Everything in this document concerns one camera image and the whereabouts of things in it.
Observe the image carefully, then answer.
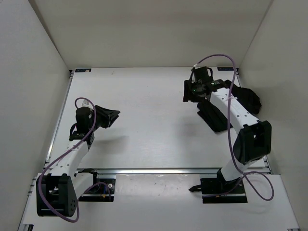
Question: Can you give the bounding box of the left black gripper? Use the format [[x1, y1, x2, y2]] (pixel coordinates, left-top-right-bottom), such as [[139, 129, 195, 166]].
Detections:
[[90, 103, 121, 129]]

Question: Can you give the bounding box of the black pleated skirt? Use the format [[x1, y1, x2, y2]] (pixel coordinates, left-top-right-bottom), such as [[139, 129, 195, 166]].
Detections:
[[231, 84, 262, 115]]

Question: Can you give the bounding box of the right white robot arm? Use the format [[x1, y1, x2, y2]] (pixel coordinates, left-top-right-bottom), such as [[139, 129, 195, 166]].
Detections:
[[183, 67, 271, 195]]

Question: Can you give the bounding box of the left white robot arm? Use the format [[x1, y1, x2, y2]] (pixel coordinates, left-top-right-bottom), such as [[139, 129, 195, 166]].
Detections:
[[36, 105, 120, 219]]

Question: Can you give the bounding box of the folded black skirt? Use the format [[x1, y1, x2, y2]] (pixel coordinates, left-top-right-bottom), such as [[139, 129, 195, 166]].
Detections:
[[197, 100, 227, 133]]

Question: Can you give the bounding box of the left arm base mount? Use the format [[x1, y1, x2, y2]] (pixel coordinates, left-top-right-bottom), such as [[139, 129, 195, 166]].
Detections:
[[73, 172, 116, 203]]

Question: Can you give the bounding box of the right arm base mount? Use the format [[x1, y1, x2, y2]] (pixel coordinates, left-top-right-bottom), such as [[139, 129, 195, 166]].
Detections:
[[189, 178, 248, 204]]

